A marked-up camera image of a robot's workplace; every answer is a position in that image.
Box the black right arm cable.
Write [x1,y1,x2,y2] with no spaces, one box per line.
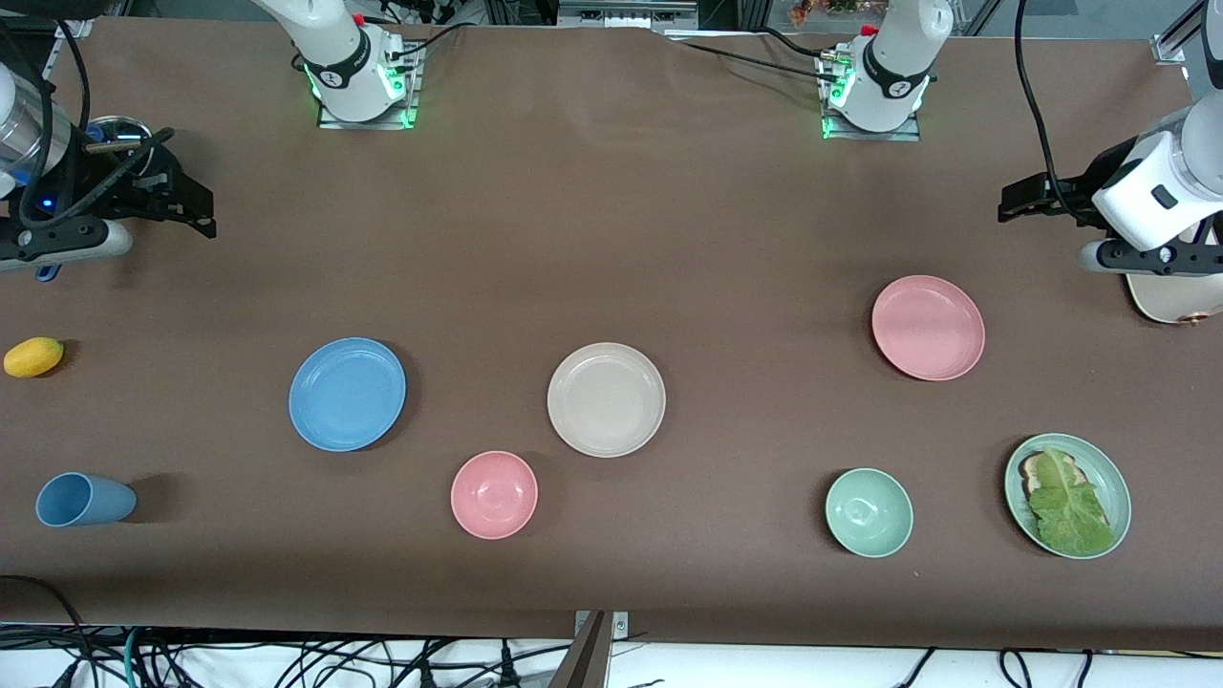
[0,19,178,230]

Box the grey power strip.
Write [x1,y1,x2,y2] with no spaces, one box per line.
[557,0,700,30]

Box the green plate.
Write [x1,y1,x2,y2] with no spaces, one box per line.
[1004,433,1132,560]

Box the thick black floor cable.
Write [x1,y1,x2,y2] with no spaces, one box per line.
[0,574,93,670]

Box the black table cable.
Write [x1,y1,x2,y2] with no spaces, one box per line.
[669,38,842,83]
[760,26,838,61]

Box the yellow lemon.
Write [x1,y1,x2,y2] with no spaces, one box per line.
[3,336,65,378]

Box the pink bowl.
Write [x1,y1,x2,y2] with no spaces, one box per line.
[450,450,539,541]

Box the black base cable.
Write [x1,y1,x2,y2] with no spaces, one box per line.
[386,19,481,62]

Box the beige plate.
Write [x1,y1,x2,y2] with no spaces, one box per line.
[547,342,667,459]

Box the aluminium frame bracket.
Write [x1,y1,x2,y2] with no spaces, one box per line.
[1149,0,1207,66]

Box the pink plate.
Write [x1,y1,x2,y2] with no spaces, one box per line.
[871,275,986,382]

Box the blue plate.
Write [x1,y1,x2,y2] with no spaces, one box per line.
[289,337,407,453]

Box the blue cup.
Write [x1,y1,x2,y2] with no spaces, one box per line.
[35,472,138,528]

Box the toast slice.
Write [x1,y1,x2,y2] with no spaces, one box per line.
[1019,452,1081,500]

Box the cream rounded tray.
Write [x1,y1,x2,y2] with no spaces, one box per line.
[1125,222,1223,326]

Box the green lettuce leaf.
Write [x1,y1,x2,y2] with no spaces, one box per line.
[1027,446,1117,557]

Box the dark metal bar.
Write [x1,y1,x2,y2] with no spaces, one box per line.
[547,612,612,688]

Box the glass pot lid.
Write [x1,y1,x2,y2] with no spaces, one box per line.
[84,115,156,179]

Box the green bowl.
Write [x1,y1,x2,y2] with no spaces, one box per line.
[826,467,914,559]

